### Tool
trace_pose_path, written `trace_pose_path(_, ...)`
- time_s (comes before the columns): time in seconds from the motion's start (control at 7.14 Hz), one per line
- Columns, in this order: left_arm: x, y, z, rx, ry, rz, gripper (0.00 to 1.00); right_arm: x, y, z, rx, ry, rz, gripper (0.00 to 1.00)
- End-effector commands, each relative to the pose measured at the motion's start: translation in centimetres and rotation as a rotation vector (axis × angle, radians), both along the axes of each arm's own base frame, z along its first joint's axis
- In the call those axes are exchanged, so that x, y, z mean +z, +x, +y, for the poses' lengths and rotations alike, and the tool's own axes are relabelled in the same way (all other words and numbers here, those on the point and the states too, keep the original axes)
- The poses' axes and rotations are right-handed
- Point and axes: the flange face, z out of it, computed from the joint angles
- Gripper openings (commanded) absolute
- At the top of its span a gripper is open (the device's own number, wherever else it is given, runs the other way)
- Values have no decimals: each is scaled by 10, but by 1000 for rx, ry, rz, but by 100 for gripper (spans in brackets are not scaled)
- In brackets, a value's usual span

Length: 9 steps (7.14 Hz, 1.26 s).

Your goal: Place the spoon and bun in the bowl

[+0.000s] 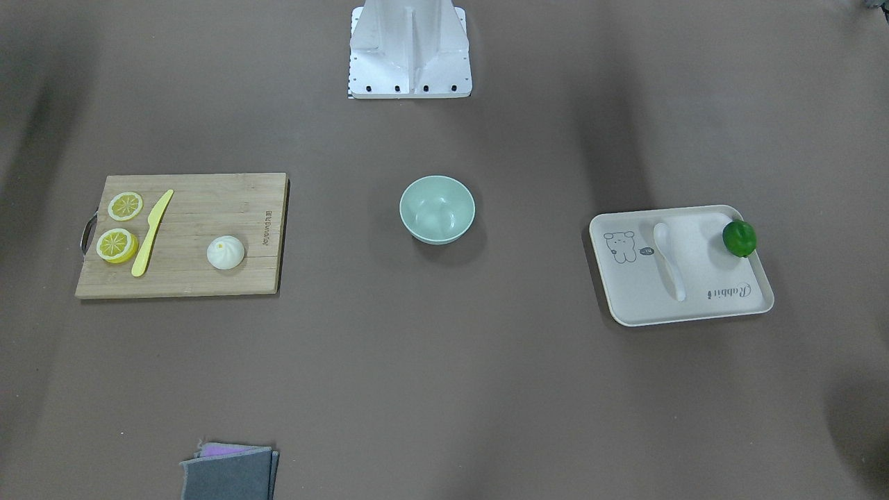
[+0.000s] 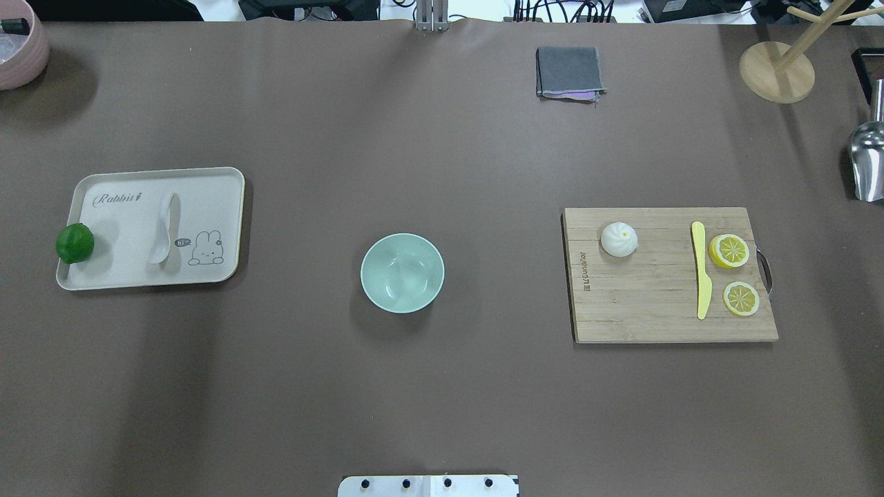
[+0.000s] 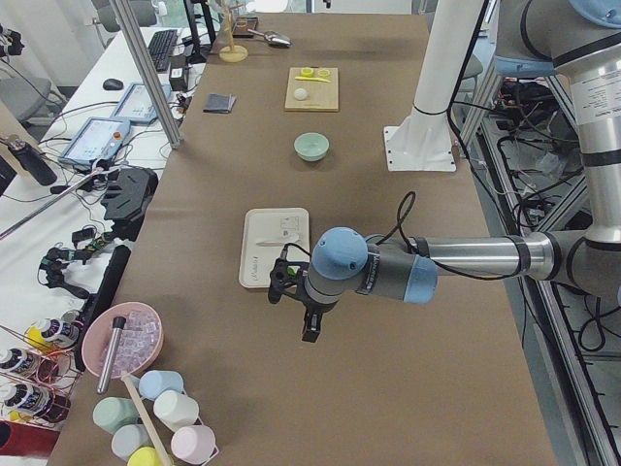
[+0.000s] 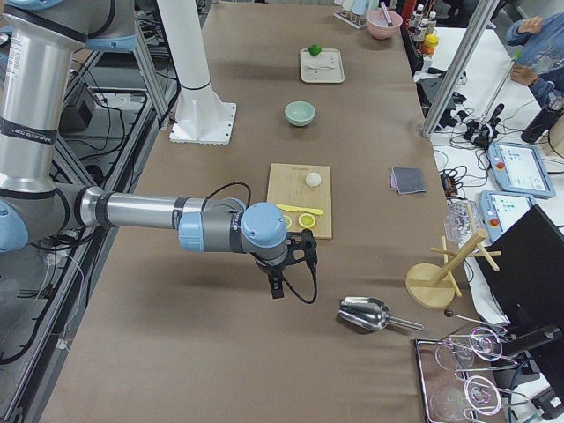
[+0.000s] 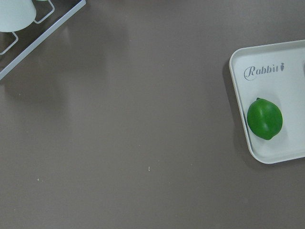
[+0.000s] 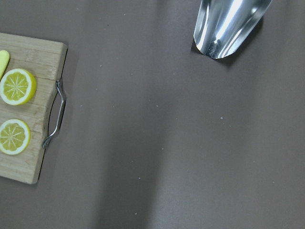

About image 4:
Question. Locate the lemon slice near knife tip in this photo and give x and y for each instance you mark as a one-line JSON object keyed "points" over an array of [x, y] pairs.
{"points": [[307, 220]]}

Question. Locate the wooden mug tree stand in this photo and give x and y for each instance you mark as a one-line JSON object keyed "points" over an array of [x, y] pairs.
{"points": [[435, 287]]}

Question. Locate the bamboo cutting board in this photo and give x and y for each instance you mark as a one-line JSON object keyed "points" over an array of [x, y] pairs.
{"points": [[287, 185]]}

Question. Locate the lemon slice near knife handle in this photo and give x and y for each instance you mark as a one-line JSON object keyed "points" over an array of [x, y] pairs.
{"points": [[288, 221]]}

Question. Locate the yellow capped bottle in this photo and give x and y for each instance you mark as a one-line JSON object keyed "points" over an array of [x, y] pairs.
{"points": [[429, 44]]}

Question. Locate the stainless steel scoop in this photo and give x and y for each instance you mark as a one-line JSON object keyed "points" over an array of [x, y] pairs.
{"points": [[372, 314]]}

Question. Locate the aluminium frame post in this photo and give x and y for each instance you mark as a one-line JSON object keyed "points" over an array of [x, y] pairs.
{"points": [[477, 25]]}

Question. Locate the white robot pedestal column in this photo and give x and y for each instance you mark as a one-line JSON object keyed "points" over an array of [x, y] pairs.
{"points": [[201, 116]]}

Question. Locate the black water bottle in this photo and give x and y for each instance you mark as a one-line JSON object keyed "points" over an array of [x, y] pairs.
{"points": [[544, 120]]}

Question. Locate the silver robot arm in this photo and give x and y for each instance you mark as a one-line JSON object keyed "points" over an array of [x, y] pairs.
{"points": [[44, 36]]}

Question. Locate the person in blue shirt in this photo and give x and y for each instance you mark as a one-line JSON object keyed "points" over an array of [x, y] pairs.
{"points": [[540, 65]]}

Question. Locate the clear glass cup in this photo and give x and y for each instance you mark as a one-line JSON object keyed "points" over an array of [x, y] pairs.
{"points": [[462, 221]]}

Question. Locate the white dish rack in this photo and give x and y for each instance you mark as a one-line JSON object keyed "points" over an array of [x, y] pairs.
{"points": [[354, 12]]}

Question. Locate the pink bowl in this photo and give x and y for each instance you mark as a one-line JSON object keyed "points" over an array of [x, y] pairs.
{"points": [[378, 27]]}

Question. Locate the black monitor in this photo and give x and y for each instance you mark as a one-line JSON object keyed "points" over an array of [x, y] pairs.
{"points": [[528, 287]]}

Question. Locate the yellow plastic knife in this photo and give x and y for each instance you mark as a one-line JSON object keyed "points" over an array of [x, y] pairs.
{"points": [[293, 208]]}

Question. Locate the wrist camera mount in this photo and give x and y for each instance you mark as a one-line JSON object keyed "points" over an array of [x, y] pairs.
{"points": [[301, 247]]}

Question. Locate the wire glass rack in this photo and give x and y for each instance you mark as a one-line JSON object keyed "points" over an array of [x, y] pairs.
{"points": [[456, 377]]}

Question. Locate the cream rabbit tray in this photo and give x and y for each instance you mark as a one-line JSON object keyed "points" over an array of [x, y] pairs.
{"points": [[329, 56]]}

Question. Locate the grey folded cloth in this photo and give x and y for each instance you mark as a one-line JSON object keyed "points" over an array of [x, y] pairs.
{"points": [[407, 180]]}

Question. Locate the white steamed bun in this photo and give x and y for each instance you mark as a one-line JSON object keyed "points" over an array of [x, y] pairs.
{"points": [[313, 179]]}

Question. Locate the green lime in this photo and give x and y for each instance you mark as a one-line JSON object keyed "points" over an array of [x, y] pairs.
{"points": [[315, 49]]}

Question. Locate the mint green bowl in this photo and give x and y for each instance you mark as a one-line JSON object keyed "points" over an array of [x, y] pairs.
{"points": [[300, 113]]}

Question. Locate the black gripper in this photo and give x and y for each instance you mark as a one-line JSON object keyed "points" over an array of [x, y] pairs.
{"points": [[267, 268]]}

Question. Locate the upper blue teach pendant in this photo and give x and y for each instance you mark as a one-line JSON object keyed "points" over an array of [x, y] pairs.
{"points": [[519, 168]]}

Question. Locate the lower blue teach pendant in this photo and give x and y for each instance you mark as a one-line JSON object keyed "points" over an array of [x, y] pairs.
{"points": [[501, 210]]}

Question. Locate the blue teach pendant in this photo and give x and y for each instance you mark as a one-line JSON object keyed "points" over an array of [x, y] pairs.
{"points": [[519, 168], [501, 210]]}

